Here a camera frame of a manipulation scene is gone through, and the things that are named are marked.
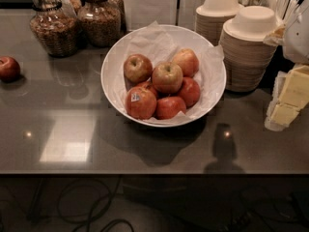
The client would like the white ceramic bowl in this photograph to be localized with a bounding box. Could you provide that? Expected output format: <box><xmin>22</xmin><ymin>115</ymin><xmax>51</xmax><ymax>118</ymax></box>
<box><xmin>100</xmin><ymin>24</ymin><xmax>227</xmax><ymax>129</ymax></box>

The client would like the front centre red apple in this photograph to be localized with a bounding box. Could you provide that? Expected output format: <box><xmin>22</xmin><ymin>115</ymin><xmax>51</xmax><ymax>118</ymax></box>
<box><xmin>155</xmin><ymin>97</ymin><xmax>186</xmax><ymax>120</ymax></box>

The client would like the white napkin holder box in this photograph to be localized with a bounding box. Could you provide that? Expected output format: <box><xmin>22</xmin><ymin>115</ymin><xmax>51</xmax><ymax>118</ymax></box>
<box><xmin>124</xmin><ymin>0</ymin><xmax>177</xmax><ymax>31</ymax></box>

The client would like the front left granola jar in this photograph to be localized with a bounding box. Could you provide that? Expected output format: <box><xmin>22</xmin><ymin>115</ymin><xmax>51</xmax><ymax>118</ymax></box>
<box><xmin>29</xmin><ymin>0</ymin><xmax>78</xmax><ymax>57</ymax></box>

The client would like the small hidden red apple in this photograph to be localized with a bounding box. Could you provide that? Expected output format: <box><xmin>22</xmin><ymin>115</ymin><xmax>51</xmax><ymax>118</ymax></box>
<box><xmin>137</xmin><ymin>81</ymin><xmax>159</xmax><ymax>99</ymax></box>

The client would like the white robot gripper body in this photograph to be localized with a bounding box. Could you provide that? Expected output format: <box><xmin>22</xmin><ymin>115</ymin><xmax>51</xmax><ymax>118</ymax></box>
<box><xmin>283</xmin><ymin>0</ymin><xmax>309</xmax><ymax>64</ymax></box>

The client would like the rear stack of paper bowls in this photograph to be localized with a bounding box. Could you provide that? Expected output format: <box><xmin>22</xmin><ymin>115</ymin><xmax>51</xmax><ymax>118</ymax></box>
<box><xmin>194</xmin><ymin>0</ymin><xmax>242</xmax><ymax>45</ymax></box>

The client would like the right red apple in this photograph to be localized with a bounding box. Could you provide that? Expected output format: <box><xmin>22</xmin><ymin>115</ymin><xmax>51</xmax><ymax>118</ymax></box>
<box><xmin>177</xmin><ymin>77</ymin><xmax>201</xmax><ymax>107</ymax></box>

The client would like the lone red apple on table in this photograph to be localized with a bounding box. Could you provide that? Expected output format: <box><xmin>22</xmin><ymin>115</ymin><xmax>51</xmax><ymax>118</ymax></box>
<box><xmin>0</xmin><ymin>56</ymin><xmax>20</xmax><ymax>82</ymax></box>

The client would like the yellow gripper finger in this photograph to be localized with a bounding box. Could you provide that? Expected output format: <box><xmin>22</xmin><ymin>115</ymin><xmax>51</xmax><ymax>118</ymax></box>
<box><xmin>265</xmin><ymin>64</ymin><xmax>309</xmax><ymax>131</ymax></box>
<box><xmin>263</xmin><ymin>25</ymin><xmax>285</xmax><ymax>46</ymax></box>

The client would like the front left stickered apple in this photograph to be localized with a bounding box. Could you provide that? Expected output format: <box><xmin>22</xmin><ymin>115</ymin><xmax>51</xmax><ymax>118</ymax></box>
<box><xmin>125</xmin><ymin>87</ymin><xmax>156</xmax><ymax>120</ymax></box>

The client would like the front stack of paper bowls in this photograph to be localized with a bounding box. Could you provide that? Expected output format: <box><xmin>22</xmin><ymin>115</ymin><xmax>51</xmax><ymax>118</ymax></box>
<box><xmin>219</xmin><ymin>6</ymin><xmax>277</xmax><ymax>92</ymax></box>

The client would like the stack of paper bowls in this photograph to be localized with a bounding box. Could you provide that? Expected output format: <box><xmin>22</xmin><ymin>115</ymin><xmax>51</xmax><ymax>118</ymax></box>
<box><xmin>219</xmin><ymin>6</ymin><xmax>277</xmax><ymax>92</ymax></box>
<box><xmin>194</xmin><ymin>0</ymin><xmax>242</xmax><ymax>45</ymax></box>

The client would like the right granola glass jar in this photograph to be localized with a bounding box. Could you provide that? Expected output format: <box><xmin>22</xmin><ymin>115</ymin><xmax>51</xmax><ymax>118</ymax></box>
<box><xmin>77</xmin><ymin>0</ymin><xmax>121</xmax><ymax>47</ymax></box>

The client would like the black cable under table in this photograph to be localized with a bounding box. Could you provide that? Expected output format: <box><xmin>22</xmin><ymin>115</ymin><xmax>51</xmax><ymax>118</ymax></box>
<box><xmin>0</xmin><ymin>175</ymin><xmax>135</xmax><ymax>232</ymax></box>

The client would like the white paper bowl liner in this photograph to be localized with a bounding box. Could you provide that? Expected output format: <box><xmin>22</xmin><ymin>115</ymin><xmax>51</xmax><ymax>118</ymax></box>
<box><xmin>113</xmin><ymin>20</ymin><xmax>225</xmax><ymax>125</ymax></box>

